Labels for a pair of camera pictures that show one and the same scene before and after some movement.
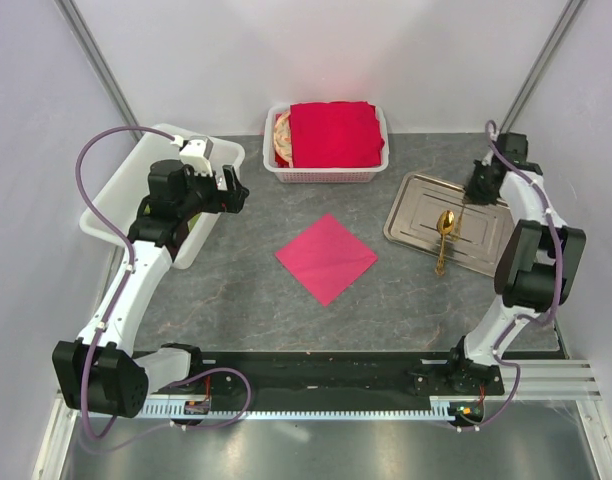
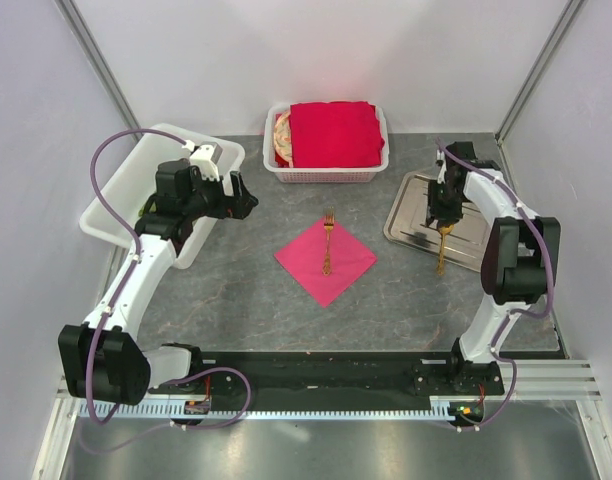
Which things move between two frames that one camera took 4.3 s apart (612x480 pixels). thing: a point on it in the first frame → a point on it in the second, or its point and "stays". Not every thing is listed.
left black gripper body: (203, 195) stays
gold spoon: (445, 224) stays
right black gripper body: (477, 190) → (443, 204)
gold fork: (456, 235) → (329, 222)
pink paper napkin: (327, 258) stays
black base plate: (337, 374) stays
